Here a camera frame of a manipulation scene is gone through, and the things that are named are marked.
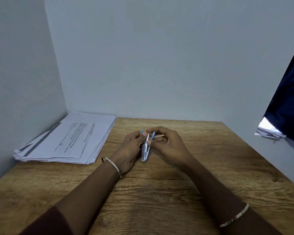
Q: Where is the gold bangle with stones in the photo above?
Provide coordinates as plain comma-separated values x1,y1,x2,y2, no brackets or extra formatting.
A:
101,156,123,179
219,204,249,228

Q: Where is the person's right forearm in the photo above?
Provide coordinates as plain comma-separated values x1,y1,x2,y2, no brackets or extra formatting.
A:
185,157,282,235

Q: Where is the person's left hand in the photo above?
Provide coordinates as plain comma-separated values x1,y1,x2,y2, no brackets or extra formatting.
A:
109,131,148,174

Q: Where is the person's left forearm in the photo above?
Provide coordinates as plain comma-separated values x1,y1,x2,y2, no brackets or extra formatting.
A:
54,158,122,235

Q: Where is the person's right hand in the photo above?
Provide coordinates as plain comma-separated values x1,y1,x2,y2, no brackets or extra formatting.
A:
146,126,196,172

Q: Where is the dark blue curtain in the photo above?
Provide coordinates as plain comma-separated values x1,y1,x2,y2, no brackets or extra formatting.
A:
263,34,294,146

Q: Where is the small pile of white papers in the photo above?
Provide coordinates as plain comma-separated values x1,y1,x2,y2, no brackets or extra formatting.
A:
254,117,286,140

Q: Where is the stack of printed white papers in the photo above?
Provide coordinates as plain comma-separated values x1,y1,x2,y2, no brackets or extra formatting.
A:
13,111,117,165

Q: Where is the maroon sleeve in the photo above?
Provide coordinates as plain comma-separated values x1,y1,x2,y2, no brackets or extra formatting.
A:
19,205,75,235

